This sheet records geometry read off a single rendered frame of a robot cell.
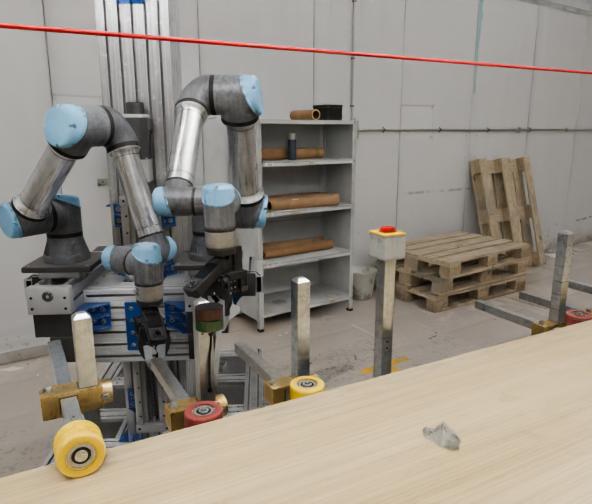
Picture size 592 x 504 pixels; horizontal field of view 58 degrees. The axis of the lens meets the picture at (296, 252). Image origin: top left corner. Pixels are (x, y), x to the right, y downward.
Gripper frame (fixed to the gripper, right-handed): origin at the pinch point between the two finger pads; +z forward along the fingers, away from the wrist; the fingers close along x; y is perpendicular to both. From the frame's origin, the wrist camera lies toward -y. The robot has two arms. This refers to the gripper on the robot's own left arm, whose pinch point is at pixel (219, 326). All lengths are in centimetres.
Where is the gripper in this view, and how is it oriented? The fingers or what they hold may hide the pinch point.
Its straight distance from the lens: 135.2
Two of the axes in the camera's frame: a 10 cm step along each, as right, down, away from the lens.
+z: 0.2, 9.7, 2.4
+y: 6.6, -1.9, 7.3
